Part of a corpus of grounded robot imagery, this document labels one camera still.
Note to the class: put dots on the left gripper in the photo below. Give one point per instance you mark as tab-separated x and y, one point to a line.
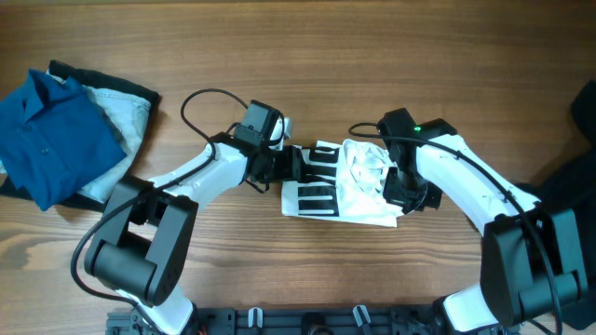
292	166

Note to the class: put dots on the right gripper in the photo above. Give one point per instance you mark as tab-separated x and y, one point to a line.
397	189

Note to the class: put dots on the white polo shirt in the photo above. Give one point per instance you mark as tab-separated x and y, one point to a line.
355	197

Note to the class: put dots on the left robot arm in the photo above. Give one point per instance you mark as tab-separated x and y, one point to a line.
136	252

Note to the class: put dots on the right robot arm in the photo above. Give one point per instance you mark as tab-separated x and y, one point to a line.
537	256

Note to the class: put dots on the black garment pile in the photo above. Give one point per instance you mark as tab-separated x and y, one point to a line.
573	186

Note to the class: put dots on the folded light denim jeans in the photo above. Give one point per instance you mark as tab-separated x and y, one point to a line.
126	107

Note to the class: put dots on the folded black garment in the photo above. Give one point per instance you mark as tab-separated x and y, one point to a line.
68	135

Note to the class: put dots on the folded blue shirt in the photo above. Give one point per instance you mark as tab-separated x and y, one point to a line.
54	140

